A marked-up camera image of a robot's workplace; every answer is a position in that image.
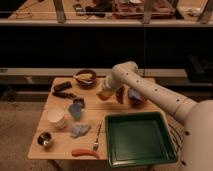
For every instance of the crumpled blue cloth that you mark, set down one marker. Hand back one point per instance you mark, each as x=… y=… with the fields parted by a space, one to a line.
x=78 y=130

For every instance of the banana in bowl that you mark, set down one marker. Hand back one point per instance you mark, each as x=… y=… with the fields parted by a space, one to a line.
x=83 y=77

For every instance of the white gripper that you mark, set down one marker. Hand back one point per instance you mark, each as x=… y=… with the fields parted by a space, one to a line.
x=104 y=89

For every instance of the brown bowl right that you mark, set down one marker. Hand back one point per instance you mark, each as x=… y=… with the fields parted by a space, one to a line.
x=136 y=103

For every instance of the orange carrot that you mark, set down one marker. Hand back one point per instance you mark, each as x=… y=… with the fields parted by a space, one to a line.
x=84 y=152

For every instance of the green plastic tray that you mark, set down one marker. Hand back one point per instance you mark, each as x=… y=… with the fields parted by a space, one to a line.
x=138 y=139

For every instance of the dark brush tool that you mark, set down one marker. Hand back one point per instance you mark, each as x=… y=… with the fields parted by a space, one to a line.
x=70 y=96

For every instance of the dark brown block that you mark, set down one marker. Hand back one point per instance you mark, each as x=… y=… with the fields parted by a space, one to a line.
x=62 y=86

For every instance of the white paper cup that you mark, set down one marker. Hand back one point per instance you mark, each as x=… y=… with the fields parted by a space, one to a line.
x=56 y=117

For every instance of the blue cloth in bowl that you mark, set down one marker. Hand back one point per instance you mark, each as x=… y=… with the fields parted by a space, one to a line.
x=134 y=95

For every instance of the small metal cup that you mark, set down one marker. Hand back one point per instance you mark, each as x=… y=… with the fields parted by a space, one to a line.
x=45 y=139

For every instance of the wooden folding table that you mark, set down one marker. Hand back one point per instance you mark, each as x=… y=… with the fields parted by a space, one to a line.
x=94 y=112

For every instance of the dark bowl top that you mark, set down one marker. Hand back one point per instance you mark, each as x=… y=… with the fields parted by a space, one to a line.
x=88 y=84

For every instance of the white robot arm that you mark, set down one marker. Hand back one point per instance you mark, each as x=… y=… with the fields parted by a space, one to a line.
x=196 y=117

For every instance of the orange apple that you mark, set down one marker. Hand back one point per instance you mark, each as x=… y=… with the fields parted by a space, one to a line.
x=103 y=96

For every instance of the metal fork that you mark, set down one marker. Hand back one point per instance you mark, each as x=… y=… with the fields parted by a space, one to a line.
x=96 y=143

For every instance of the dark grape bunch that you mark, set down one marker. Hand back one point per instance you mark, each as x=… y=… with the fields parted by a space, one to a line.
x=120 y=95

